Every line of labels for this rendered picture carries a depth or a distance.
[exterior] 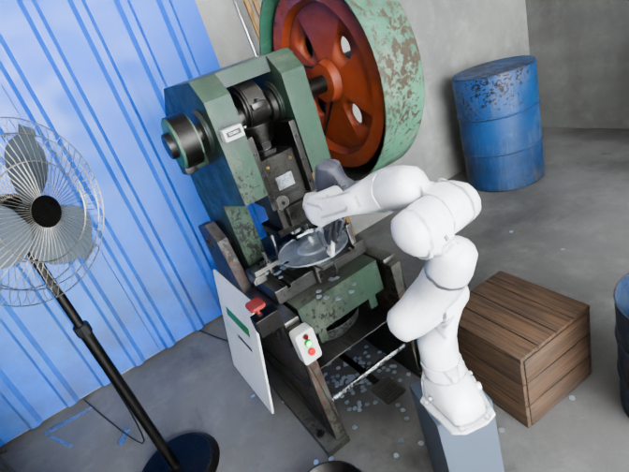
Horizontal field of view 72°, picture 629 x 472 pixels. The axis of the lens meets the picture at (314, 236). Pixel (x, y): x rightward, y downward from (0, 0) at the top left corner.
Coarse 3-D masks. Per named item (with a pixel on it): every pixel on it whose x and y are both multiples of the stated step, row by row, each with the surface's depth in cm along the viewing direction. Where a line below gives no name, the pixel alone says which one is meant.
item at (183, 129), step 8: (176, 112) 146; (168, 120) 141; (176, 120) 141; (184, 120) 142; (176, 128) 140; (184, 128) 141; (192, 128) 142; (184, 136) 141; (192, 136) 142; (184, 144) 141; (192, 144) 142; (200, 144) 144; (184, 152) 142; (192, 152) 143; (200, 152) 145; (192, 160) 146; (200, 160) 148; (208, 160) 165; (192, 168) 159
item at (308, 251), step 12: (300, 240) 181; (312, 240) 176; (288, 252) 174; (300, 252) 170; (312, 252) 167; (324, 252) 165; (336, 252) 162; (288, 264) 165; (300, 264) 162; (312, 264) 159
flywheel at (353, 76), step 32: (288, 0) 164; (320, 0) 149; (288, 32) 180; (320, 32) 163; (352, 32) 143; (320, 64) 167; (352, 64) 157; (320, 96) 178; (352, 96) 166; (352, 128) 176; (384, 128) 154; (352, 160) 181
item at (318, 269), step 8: (344, 248) 163; (328, 256) 162; (336, 256) 160; (344, 256) 159; (320, 264) 158; (328, 264) 156; (320, 272) 170; (328, 272) 172; (336, 272) 174; (320, 280) 171
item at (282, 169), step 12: (264, 156) 162; (276, 156) 160; (288, 156) 162; (264, 168) 158; (276, 168) 161; (288, 168) 163; (276, 180) 162; (288, 180) 164; (300, 180) 167; (276, 192) 163; (288, 192) 166; (300, 192) 168; (288, 204) 166; (300, 204) 166; (276, 216) 168; (288, 216) 165; (300, 216) 167
